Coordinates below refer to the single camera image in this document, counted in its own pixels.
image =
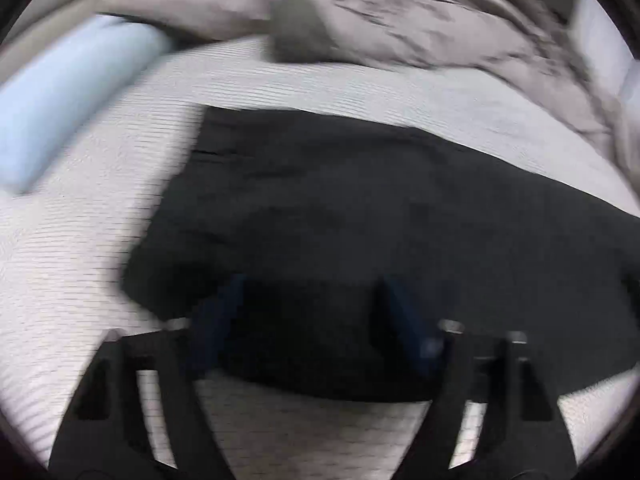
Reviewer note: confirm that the black pants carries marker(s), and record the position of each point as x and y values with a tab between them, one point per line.
350	210

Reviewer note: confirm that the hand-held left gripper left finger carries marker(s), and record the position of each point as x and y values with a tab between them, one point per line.
220	320

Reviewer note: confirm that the beige padded headboard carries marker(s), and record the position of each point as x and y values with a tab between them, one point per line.
50	35

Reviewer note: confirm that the light blue pillow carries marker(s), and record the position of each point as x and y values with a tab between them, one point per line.
70	95

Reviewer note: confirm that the white patterned bed sheet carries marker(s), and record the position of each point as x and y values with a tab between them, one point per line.
75	240

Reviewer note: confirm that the grey duvet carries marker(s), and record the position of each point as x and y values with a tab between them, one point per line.
425	20

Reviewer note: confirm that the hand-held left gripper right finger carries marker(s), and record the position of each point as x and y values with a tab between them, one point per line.
410	320

